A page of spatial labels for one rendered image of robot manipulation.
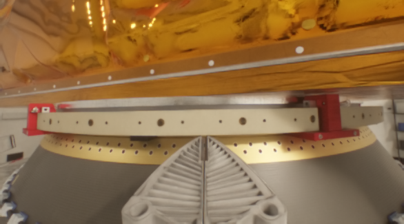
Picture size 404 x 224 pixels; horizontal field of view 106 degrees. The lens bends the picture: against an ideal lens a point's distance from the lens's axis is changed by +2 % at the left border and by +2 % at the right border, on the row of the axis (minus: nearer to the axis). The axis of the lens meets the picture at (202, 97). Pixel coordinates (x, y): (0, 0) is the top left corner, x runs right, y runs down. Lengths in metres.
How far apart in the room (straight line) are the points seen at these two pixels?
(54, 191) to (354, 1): 0.64
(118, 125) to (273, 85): 0.30
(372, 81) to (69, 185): 0.58
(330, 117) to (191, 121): 0.27
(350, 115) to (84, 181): 0.60
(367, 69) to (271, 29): 0.15
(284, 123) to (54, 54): 0.68
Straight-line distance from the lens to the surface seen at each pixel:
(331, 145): 0.48
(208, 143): 0.16
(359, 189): 0.49
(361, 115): 0.52
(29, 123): 0.65
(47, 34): 0.76
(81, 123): 0.42
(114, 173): 0.39
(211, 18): 0.32
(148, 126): 0.31
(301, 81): 0.30
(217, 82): 0.31
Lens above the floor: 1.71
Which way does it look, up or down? 4 degrees up
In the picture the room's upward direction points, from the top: 1 degrees counter-clockwise
